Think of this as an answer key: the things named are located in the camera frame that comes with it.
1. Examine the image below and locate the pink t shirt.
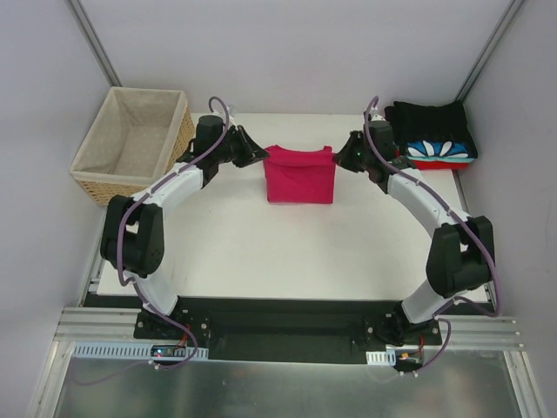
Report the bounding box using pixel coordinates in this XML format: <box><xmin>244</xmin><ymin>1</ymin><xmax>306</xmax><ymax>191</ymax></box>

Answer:
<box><xmin>264</xmin><ymin>145</ymin><xmax>336</xmax><ymax>205</ymax></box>

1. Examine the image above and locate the red t shirt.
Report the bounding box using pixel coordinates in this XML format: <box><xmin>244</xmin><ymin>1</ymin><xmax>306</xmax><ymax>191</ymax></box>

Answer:
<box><xmin>412</xmin><ymin>159</ymin><xmax>470</xmax><ymax>170</ymax></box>

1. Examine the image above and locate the wicker basket with liner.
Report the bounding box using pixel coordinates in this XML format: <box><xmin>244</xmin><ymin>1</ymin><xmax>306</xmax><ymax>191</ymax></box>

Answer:
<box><xmin>70</xmin><ymin>87</ymin><xmax>195</xmax><ymax>206</ymax></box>

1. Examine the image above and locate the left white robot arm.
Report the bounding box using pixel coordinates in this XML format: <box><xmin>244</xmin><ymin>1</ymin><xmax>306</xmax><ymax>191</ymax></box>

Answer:
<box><xmin>100</xmin><ymin>113</ymin><xmax>269</xmax><ymax>339</ymax></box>

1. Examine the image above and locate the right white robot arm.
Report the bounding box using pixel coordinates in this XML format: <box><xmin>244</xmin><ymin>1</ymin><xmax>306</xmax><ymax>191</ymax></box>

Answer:
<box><xmin>333</xmin><ymin>120</ymin><xmax>496</xmax><ymax>347</ymax></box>

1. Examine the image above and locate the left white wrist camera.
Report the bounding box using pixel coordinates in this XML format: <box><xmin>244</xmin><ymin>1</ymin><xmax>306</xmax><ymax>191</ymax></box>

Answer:
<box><xmin>227</xmin><ymin>105</ymin><xmax>237</xmax><ymax>125</ymax></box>

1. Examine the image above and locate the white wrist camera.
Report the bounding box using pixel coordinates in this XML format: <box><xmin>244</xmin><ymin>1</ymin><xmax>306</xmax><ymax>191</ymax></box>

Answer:
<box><xmin>227</xmin><ymin>105</ymin><xmax>237</xmax><ymax>125</ymax></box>
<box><xmin>367</xmin><ymin>108</ymin><xmax>386</xmax><ymax>123</ymax></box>

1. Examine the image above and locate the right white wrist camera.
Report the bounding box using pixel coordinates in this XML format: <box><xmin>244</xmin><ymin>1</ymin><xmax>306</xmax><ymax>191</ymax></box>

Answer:
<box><xmin>367</xmin><ymin>108</ymin><xmax>386</xmax><ymax>123</ymax></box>

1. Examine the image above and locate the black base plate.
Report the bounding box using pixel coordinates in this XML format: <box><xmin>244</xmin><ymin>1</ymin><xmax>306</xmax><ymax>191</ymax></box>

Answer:
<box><xmin>84</xmin><ymin>294</ymin><xmax>441</xmax><ymax>364</ymax></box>

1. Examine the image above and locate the left aluminium frame post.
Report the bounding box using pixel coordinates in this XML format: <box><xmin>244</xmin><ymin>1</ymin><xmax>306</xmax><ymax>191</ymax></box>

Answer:
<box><xmin>64</xmin><ymin>0</ymin><xmax>123</xmax><ymax>87</ymax></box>

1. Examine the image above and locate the aluminium frame post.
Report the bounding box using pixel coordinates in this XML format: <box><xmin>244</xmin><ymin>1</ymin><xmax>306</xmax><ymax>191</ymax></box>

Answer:
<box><xmin>455</xmin><ymin>0</ymin><xmax>527</xmax><ymax>103</ymax></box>
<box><xmin>64</xmin><ymin>0</ymin><xmax>123</xmax><ymax>87</ymax></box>

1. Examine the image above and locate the right aluminium frame post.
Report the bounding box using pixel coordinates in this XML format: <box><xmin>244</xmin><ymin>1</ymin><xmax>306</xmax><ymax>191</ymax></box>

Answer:
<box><xmin>455</xmin><ymin>0</ymin><xmax>527</xmax><ymax>103</ymax></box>

